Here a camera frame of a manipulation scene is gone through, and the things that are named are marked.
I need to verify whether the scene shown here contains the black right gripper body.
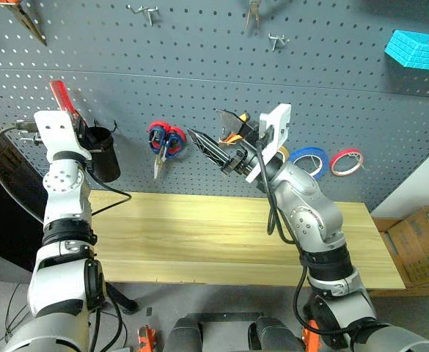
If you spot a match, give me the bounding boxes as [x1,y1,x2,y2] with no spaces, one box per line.
[219,120,265,177]

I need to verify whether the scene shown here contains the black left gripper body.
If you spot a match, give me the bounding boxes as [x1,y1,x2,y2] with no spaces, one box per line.
[75,117,94,152]

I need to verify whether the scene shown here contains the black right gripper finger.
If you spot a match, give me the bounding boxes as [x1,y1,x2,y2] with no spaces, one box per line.
[215,108,244,139]
[186,128,236,170]

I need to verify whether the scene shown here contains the orange black needle-nose pliers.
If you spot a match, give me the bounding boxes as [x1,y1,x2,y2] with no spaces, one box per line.
[216,111,252,147]

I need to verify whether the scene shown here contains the black blue handled scissors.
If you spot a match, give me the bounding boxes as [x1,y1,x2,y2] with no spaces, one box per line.
[148,128,183,181]

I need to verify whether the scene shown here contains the blue tape roll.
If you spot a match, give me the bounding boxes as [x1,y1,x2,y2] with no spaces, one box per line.
[288,146,329,181]

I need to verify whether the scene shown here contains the black cup holder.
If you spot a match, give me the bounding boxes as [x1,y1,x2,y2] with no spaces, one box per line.
[83,120,122,183]

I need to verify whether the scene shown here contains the silver pegboard hook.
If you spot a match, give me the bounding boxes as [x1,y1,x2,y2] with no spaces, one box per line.
[303,154,323,174]
[347,153,367,171]
[18,134,43,147]

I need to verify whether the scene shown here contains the grey metal pegboard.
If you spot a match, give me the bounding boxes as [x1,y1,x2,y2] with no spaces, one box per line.
[0,0,429,212]

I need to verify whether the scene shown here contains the silver double prong hook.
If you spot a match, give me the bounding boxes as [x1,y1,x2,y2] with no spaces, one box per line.
[267,32,290,52]
[125,4,161,27]

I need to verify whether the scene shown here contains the red tape roll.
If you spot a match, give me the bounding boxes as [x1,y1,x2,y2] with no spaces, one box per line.
[329,147,366,178]

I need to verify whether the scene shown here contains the black metal cabinet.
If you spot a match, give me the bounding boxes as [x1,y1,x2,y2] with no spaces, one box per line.
[0,105,51,284]

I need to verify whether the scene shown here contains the black table leg foot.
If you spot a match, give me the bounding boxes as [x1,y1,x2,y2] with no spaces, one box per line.
[105,281,140,315]

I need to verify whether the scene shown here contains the dark rounded shape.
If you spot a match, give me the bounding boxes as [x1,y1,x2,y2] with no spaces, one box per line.
[248,315,305,352]
[166,315,205,352]

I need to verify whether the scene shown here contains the small orange part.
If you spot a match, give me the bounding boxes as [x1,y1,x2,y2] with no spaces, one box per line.
[137,325,157,352]
[301,319,323,352]

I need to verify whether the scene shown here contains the brown cardboard box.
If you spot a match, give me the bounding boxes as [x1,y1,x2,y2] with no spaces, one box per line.
[371,205,429,296]

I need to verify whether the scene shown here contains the cyan plastic basket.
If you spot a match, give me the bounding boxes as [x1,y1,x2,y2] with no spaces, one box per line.
[384,29,429,73]

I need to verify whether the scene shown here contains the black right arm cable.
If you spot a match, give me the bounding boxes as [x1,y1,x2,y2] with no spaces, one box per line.
[254,142,351,337]

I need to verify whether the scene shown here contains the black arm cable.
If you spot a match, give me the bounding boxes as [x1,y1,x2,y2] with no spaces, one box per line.
[0,120,133,225]
[254,142,351,337]

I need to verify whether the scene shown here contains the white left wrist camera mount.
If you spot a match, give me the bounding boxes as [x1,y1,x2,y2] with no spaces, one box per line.
[33,110,92,163]

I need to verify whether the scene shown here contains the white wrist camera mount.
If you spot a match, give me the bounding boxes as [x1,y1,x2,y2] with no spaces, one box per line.
[33,110,92,163]
[244,103,293,183]

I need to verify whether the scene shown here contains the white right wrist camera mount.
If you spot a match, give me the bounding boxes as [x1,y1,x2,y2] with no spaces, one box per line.
[244,103,293,183]

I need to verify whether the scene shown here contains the red handled scissors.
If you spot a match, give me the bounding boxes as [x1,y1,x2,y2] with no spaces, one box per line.
[147,121,187,159]

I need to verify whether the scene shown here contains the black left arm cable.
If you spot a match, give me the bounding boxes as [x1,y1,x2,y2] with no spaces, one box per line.
[0,120,133,225]

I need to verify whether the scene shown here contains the white handled pliers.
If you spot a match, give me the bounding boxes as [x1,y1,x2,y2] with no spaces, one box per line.
[244,0,263,31]

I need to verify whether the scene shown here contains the large orange handled long-nose pliers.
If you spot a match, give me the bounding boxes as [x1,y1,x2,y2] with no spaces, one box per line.
[0,0,48,47]

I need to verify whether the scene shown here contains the thin black floor cables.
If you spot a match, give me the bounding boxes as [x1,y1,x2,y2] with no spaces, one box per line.
[0,281,36,352]

